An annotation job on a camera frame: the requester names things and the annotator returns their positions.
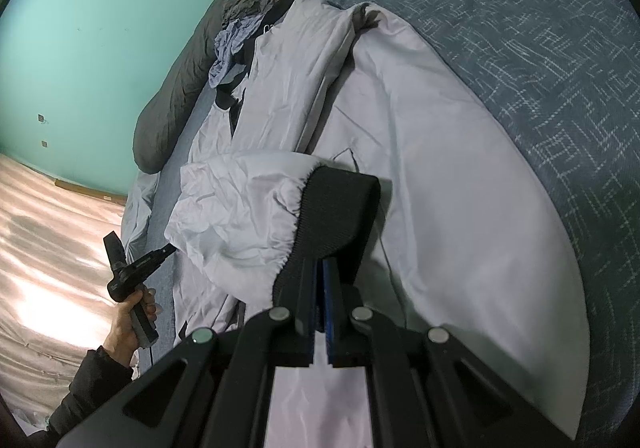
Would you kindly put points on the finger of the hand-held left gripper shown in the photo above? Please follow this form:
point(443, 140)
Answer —
point(162, 254)

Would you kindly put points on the pink curtain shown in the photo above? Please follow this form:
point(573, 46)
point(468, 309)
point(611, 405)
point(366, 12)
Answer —
point(45, 268)

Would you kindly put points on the person's left hand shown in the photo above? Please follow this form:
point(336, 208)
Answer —
point(120, 333)

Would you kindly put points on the person's left forearm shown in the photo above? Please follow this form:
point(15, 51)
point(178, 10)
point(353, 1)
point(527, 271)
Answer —
point(85, 393)

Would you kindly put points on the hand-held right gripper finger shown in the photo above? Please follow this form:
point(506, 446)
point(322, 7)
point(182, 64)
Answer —
point(316, 318)
point(327, 318)

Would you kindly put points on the dark grey crumpled garment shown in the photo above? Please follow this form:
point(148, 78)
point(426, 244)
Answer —
point(250, 3)

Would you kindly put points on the grey jacket with black trim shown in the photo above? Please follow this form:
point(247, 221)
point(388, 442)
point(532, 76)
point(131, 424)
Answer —
point(425, 178)

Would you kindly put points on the light grey blanket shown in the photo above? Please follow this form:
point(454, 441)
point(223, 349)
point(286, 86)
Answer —
point(137, 208)

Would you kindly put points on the black garment with white stripe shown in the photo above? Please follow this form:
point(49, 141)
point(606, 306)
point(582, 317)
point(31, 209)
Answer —
point(275, 10)

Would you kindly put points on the dark grey long pillow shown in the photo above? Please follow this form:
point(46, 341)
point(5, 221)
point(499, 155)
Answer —
point(185, 78)

